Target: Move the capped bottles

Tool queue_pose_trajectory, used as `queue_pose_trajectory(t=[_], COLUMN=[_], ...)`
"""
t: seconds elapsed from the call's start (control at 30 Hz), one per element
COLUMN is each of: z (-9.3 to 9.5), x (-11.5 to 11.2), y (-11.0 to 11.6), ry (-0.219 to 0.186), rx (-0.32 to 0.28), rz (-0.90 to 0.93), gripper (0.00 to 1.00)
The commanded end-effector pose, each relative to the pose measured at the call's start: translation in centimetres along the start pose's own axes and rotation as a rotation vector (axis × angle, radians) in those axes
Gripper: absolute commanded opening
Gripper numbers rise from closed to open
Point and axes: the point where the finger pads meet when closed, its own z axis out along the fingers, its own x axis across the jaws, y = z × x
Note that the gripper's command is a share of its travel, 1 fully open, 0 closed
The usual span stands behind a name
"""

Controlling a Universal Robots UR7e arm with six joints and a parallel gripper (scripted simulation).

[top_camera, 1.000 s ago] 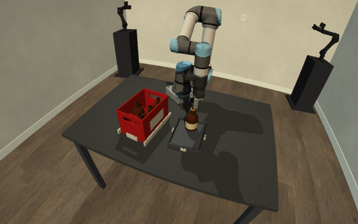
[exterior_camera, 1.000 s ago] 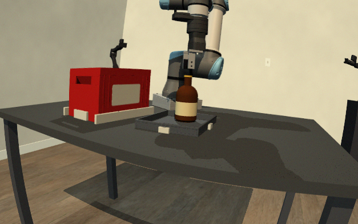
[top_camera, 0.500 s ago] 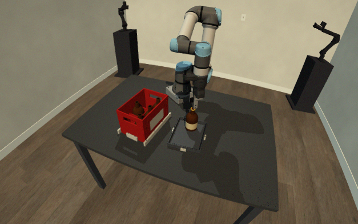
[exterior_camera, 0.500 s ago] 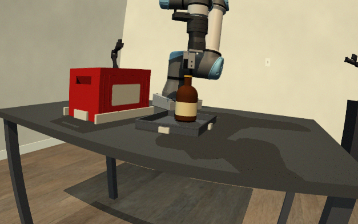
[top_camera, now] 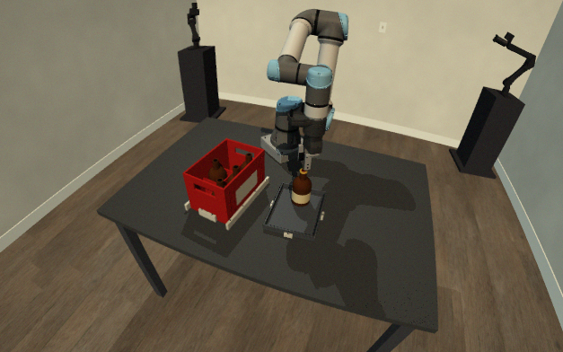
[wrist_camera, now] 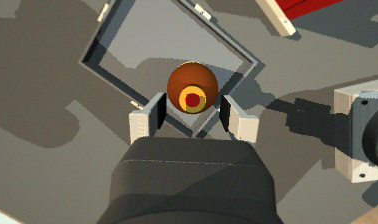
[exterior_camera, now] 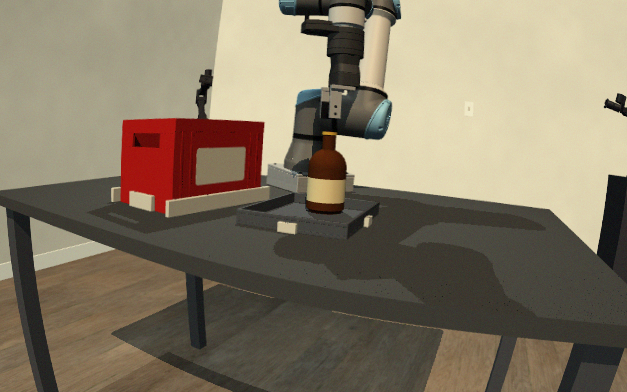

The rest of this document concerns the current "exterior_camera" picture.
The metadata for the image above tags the red bottle crate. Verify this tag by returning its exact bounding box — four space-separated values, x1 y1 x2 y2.
121 118 263 214

